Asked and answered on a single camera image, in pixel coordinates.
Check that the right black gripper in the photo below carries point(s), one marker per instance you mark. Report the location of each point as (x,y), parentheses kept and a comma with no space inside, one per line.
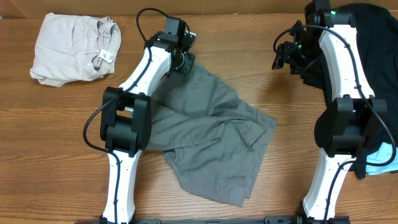
(286,54)

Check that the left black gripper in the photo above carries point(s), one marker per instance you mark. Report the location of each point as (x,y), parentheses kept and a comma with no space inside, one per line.
(188,66)

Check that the grey shorts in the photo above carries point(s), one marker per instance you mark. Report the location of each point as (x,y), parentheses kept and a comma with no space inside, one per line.
(213,140)

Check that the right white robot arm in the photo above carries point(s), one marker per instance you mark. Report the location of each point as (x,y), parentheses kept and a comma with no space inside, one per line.
(326,43)

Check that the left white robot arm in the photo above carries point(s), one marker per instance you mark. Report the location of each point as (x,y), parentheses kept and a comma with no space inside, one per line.
(126,119)

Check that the black t-shirt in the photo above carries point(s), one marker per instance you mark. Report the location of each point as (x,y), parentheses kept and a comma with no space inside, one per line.
(377,47)

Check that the folded beige shorts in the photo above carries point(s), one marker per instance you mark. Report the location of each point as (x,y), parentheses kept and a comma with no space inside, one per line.
(75,48)

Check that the light blue garment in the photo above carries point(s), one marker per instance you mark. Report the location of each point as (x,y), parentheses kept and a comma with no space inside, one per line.
(382,155)

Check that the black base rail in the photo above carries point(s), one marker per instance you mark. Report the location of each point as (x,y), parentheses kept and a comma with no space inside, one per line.
(211,221)

